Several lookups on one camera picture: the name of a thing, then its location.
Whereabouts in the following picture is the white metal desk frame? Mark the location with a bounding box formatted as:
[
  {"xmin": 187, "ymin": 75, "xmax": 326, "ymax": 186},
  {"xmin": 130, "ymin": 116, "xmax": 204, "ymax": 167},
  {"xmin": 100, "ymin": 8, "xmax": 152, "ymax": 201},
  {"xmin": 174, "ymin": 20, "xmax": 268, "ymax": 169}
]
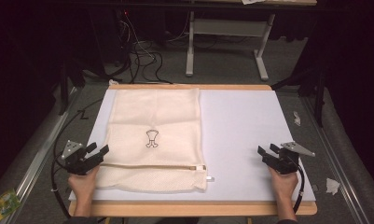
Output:
[{"xmin": 185, "ymin": 11, "xmax": 276, "ymax": 82}]

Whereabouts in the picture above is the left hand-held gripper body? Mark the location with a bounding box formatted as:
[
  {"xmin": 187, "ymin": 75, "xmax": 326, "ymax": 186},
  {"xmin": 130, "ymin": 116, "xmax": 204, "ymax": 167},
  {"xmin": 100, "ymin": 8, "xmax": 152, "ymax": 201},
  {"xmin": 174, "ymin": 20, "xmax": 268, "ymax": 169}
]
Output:
[{"xmin": 61, "ymin": 139, "xmax": 100, "ymax": 175}]

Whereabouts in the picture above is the tangle of floor cables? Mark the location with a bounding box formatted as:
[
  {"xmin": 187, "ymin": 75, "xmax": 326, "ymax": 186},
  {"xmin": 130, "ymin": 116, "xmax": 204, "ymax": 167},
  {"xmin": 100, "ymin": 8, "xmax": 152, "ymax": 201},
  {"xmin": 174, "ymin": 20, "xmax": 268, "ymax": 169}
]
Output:
[{"xmin": 113, "ymin": 8, "xmax": 173, "ymax": 85}]

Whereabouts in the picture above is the cream mesh laundry bag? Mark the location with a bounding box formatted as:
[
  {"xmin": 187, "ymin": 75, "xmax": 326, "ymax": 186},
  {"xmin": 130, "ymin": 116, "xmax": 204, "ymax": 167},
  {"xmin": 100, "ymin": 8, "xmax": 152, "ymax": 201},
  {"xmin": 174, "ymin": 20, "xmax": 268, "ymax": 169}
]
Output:
[{"xmin": 95, "ymin": 88, "xmax": 215, "ymax": 193}]

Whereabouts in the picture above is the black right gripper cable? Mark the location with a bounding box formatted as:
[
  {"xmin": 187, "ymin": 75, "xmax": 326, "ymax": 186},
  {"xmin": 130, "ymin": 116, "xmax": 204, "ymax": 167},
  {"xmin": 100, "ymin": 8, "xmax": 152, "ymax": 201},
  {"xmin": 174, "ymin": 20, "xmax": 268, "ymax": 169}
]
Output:
[{"xmin": 291, "ymin": 155, "xmax": 306, "ymax": 215}]

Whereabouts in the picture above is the metal floor rail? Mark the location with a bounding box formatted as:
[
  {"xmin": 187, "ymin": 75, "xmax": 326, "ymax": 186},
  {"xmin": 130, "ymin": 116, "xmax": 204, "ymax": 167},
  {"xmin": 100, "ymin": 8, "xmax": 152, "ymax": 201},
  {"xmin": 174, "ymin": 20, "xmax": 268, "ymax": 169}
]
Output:
[
  {"xmin": 300, "ymin": 95, "xmax": 365, "ymax": 224},
  {"xmin": 2, "ymin": 87, "xmax": 80, "ymax": 224}
]

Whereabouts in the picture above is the white table board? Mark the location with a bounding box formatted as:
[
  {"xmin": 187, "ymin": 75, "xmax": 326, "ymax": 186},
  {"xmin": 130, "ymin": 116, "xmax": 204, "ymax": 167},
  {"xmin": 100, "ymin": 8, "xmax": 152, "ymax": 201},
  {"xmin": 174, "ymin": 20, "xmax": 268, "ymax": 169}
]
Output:
[{"xmin": 68, "ymin": 83, "xmax": 318, "ymax": 217}]

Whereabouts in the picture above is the person's right hand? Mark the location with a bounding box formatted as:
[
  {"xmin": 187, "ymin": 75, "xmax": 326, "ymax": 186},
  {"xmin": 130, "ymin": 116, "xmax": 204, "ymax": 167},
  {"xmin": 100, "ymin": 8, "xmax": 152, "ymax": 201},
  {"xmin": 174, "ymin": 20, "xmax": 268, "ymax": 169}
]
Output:
[{"xmin": 268, "ymin": 166, "xmax": 299, "ymax": 203}]

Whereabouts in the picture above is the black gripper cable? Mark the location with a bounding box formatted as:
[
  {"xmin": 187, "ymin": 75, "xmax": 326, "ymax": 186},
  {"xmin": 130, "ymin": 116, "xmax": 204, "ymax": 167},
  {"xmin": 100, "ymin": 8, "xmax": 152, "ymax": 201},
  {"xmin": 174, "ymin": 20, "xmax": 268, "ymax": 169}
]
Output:
[
  {"xmin": 291, "ymin": 155, "xmax": 306, "ymax": 215},
  {"xmin": 50, "ymin": 97, "xmax": 104, "ymax": 218}
]

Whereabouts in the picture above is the black metal stand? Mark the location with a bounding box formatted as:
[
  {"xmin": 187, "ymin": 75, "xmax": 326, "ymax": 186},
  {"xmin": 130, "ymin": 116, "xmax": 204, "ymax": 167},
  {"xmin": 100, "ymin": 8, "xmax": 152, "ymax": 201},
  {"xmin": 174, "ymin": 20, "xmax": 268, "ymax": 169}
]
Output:
[
  {"xmin": 57, "ymin": 57, "xmax": 87, "ymax": 117},
  {"xmin": 270, "ymin": 66, "xmax": 328, "ymax": 129}
]

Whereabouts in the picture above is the green printed packet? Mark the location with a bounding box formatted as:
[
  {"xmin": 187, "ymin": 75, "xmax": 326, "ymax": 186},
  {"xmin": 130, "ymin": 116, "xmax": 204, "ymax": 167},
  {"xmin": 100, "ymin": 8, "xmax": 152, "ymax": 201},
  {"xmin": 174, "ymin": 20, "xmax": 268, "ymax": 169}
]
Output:
[{"xmin": 0, "ymin": 189, "xmax": 22, "ymax": 222}]

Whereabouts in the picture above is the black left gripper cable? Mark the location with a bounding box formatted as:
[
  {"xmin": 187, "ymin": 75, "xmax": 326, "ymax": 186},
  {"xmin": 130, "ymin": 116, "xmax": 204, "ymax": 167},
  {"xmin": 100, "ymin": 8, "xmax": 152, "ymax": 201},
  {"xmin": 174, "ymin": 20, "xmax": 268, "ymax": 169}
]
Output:
[{"xmin": 50, "ymin": 97, "xmax": 104, "ymax": 218}]

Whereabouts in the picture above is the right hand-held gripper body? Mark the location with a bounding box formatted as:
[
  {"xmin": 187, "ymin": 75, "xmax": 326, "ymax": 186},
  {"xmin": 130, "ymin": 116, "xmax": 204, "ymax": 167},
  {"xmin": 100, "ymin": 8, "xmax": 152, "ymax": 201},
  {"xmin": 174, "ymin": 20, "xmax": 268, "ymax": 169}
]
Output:
[{"xmin": 267, "ymin": 141, "xmax": 316, "ymax": 175}]

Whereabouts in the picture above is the person's left hand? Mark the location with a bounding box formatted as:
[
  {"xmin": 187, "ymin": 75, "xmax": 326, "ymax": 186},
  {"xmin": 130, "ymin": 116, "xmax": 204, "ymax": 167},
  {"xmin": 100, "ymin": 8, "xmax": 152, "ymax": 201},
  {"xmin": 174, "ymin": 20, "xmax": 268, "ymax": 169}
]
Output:
[{"xmin": 67, "ymin": 166, "xmax": 101, "ymax": 203}]

